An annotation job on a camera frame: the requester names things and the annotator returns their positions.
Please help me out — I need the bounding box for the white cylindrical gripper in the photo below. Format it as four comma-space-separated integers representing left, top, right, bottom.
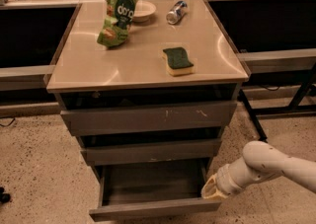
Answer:
200, 160, 263, 200

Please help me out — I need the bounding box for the grey bottom drawer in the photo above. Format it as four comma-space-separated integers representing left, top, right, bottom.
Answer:
90, 159, 220, 222

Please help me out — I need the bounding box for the grey drawer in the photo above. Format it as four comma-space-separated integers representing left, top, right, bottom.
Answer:
61, 83, 238, 136
81, 127, 222, 166
90, 159, 220, 222

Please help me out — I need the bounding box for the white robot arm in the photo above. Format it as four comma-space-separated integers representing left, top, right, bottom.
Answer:
200, 141, 316, 200

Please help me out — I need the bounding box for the grey middle drawer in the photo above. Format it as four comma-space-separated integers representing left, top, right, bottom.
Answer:
81, 127, 222, 166

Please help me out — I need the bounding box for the grey drawer cabinet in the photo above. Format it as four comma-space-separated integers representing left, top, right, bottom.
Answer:
45, 0, 249, 223

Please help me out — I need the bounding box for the grey top drawer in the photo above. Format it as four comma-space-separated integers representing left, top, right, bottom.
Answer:
61, 83, 238, 136

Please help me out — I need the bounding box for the black metal table leg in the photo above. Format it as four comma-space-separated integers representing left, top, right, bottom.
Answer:
238, 90, 267, 142

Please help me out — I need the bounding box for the yellow green sponge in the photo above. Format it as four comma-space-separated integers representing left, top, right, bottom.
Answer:
163, 47, 194, 76

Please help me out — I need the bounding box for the silver soda can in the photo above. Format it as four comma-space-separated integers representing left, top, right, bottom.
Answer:
166, 1, 188, 25

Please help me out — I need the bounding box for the white bowl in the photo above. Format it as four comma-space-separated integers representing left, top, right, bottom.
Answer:
132, 1, 156, 23

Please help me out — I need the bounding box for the black object on floor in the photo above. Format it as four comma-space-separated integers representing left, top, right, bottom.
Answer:
0, 187, 11, 203

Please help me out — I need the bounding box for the green chip bag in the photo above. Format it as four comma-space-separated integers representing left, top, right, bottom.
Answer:
97, 0, 138, 47

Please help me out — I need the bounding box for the black floor cable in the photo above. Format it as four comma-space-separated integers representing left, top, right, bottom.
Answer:
0, 117, 17, 128

